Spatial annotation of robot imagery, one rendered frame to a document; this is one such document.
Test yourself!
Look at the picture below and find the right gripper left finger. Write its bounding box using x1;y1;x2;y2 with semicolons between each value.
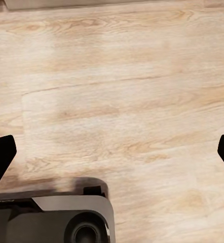
0;135;17;180

